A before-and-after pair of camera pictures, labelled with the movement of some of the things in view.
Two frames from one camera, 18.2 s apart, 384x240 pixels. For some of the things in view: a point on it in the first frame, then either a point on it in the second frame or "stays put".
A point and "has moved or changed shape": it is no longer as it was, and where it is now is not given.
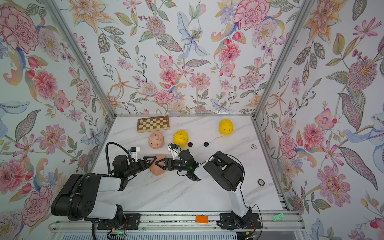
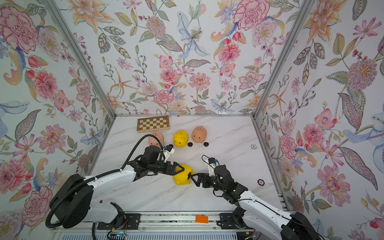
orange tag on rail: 201,219 stays put
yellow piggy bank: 180,138 stays put
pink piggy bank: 155,169 has moved or changed shape
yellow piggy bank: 225,127 -> 184,177
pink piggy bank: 156,140 stays put
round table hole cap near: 261,182 stays put
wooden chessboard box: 152,124 stays put
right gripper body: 179,165 -> 214,183
